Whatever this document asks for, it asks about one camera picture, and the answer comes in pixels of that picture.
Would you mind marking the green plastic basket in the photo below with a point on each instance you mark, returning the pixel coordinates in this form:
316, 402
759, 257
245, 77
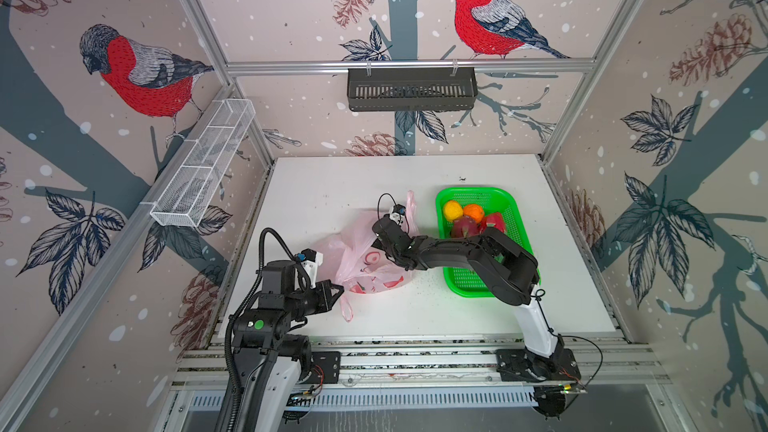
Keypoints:
464, 282

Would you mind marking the orange tangerine fruit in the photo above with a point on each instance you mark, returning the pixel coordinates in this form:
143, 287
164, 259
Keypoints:
474, 211

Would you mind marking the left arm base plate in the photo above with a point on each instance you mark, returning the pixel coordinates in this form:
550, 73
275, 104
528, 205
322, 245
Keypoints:
324, 368

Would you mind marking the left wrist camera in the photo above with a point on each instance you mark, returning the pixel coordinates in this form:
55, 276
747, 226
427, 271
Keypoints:
311, 261

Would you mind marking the yellow orange fruit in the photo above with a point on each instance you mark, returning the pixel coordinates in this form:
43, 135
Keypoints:
452, 211

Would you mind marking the white wire mesh shelf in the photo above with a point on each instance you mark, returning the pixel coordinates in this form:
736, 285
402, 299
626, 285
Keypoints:
189, 193

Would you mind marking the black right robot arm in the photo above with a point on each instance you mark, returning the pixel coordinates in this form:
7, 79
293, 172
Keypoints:
507, 270

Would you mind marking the pink plastic bag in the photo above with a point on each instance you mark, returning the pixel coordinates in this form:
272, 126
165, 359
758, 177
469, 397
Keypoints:
350, 260

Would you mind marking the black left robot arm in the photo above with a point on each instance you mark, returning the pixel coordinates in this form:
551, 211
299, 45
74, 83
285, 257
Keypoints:
273, 374

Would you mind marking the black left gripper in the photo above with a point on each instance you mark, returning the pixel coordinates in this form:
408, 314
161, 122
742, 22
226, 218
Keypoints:
326, 299

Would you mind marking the black hanging wall basket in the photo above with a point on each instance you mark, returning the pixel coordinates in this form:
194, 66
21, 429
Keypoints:
411, 89

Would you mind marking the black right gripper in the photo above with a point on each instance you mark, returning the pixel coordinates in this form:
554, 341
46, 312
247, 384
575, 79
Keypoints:
376, 234

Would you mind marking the red dragon fruit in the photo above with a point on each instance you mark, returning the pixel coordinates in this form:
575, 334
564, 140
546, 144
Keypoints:
493, 221

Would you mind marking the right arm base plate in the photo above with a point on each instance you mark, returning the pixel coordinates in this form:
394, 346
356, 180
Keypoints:
520, 365

